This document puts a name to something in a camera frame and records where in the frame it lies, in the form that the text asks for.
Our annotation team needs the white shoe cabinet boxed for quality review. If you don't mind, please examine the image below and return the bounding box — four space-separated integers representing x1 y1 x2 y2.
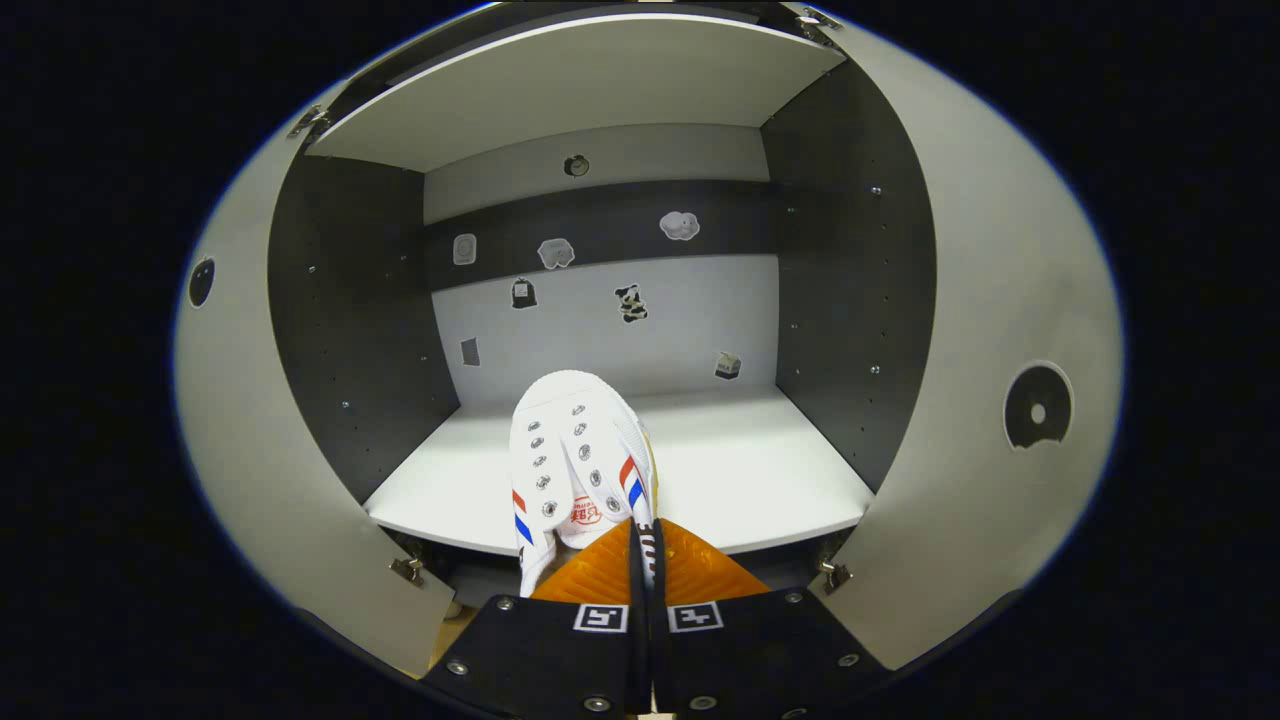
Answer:
265 0 941 601

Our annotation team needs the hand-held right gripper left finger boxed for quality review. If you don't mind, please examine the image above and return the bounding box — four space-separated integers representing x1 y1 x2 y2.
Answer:
420 518 649 716

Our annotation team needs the white canvas shoe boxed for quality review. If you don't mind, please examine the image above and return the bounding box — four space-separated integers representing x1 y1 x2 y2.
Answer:
508 370 661 599

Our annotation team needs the white shoe cabinet door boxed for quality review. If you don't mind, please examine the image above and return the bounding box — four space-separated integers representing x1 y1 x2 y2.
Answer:
805 10 1126 673
172 85 456 681

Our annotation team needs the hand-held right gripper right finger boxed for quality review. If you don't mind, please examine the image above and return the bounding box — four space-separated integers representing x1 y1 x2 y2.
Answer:
648 518 891 716

